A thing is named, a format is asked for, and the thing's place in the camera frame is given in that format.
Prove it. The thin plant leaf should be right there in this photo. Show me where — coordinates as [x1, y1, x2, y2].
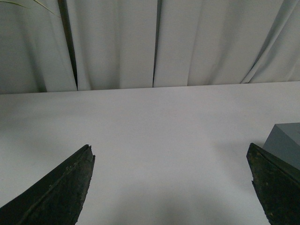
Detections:
[0, 0, 60, 18]

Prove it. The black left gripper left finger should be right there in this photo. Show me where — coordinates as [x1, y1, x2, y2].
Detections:
[0, 144, 95, 225]

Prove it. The gray base block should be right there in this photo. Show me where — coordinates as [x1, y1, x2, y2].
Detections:
[263, 123, 300, 180]

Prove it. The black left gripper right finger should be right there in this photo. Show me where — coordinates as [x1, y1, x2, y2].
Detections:
[246, 143, 300, 225]

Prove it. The white pleated curtain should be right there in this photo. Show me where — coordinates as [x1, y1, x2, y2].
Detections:
[0, 0, 300, 94]

